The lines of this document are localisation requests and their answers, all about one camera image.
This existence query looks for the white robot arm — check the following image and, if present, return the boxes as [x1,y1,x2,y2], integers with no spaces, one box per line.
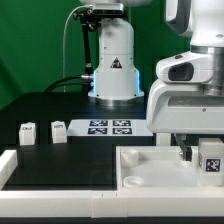
[80,0,224,160]

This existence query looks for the white cable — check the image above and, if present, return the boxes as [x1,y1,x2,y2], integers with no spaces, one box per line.
[62,4,88,93]

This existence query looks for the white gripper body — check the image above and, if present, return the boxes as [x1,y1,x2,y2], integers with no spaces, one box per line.
[146,51,224,134]

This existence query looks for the black camera on mount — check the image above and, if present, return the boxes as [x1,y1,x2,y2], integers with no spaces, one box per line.
[92,3,124,16]

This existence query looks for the black cables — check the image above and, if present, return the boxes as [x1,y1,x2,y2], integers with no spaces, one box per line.
[44,75,90,93]

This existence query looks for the white sheet with tags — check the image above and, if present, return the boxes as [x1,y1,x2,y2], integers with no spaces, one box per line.
[67,119,153,137]

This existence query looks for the white U-shaped fence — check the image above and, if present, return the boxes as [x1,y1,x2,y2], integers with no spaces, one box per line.
[0,150,224,218]

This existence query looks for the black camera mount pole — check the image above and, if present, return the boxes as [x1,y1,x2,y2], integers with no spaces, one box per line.
[73,9,100,75]

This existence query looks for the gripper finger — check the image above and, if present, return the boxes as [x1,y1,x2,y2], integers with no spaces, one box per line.
[174,134,192,161]

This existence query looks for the white square tabletop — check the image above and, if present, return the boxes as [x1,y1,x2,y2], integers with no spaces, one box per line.
[116,146,215,188]

